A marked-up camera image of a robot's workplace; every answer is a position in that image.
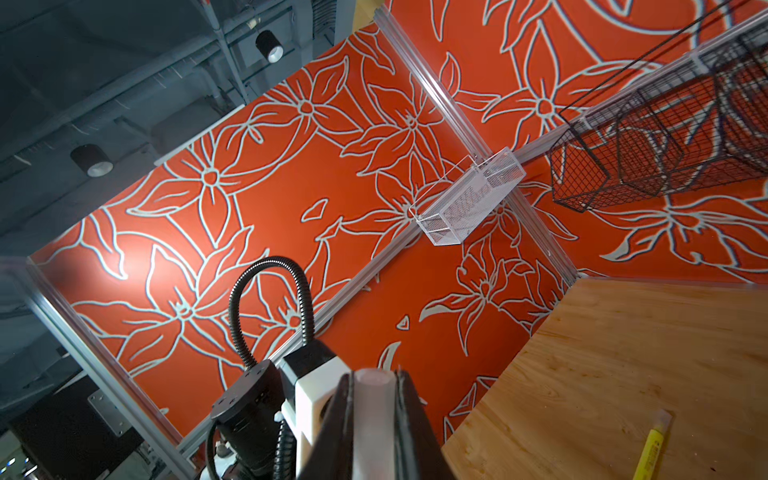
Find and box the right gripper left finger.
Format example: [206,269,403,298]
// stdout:
[297,373,354,480]

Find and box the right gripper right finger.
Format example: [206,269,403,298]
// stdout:
[394,370,455,480]

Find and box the clear pen cap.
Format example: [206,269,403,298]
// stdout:
[352,369,396,479]

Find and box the yellow marker pen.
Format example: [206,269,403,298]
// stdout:
[632,410,673,480]

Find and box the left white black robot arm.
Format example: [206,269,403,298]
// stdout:
[205,256,335,479]

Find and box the black ceiling spotlight lower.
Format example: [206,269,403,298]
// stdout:
[70,144,114,178]

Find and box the black ceiling spotlight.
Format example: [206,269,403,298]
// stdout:
[255,30,285,64]
[70,144,114,178]

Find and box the black ceiling spotlight upper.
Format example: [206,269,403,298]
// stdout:
[255,30,285,64]

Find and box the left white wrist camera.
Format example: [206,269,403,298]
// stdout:
[280,339,352,475]

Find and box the clear plastic wall bin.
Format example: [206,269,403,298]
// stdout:
[410,148,525,246]

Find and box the black wire wall basket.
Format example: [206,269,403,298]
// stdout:
[546,1,767,212]

